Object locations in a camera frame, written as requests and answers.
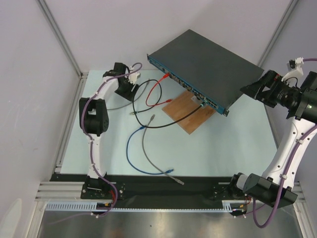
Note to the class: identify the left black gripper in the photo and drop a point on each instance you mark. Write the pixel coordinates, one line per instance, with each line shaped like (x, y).
(129, 95)

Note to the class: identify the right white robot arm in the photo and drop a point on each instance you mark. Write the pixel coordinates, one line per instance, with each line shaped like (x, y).
(277, 181)

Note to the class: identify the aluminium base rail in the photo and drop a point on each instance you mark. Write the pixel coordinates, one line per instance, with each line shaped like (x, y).
(59, 191)

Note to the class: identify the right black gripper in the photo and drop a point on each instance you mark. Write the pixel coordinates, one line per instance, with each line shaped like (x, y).
(261, 87)

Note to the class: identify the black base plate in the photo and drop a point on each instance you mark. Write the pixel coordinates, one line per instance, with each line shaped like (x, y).
(157, 192)

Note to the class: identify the right aluminium frame post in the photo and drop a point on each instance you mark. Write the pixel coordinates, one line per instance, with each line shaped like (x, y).
(281, 25)

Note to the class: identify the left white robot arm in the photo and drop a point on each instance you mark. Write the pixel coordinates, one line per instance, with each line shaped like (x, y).
(93, 114)

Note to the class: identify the left aluminium frame post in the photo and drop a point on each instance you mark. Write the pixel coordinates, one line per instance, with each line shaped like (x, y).
(56, 30)

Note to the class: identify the black blue network switch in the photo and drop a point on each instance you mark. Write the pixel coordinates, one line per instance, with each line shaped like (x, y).
(211, 72)

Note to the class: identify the white slotted cable duct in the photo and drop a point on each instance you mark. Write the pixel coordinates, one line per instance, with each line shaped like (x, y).
(78, 206)

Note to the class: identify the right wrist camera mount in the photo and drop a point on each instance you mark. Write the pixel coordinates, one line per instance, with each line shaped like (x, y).
(295, 69)

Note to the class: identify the aluminium frame post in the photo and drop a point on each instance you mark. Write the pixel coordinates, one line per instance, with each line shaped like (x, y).
(56, 30)
(281, 25)

